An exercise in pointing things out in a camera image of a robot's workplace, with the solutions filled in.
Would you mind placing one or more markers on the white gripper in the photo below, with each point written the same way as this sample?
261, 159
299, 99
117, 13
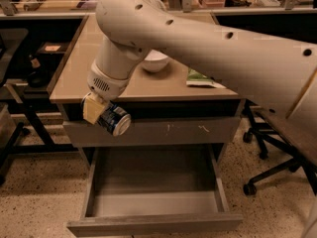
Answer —
106, 82

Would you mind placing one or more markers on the blue pepsi can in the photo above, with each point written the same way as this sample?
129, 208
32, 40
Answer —
115, 120

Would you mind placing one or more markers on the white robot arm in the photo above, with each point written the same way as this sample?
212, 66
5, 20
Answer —
276, 73

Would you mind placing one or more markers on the open middle drawer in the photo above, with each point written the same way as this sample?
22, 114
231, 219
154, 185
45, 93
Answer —
154, 190

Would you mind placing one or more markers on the grey drawer cabinet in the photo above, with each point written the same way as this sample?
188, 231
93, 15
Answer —
161, 95

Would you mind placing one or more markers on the closed top drawer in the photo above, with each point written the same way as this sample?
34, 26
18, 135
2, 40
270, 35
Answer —
155, 132

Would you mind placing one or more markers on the black device under desk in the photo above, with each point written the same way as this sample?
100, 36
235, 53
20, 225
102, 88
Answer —
39, 75

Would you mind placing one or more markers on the white bowl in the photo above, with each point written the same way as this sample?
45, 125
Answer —
155, 61

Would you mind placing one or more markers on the green chip bag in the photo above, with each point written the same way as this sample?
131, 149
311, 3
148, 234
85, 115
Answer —
195, 78

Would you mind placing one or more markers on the black office chair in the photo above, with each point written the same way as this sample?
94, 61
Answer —
266, 126

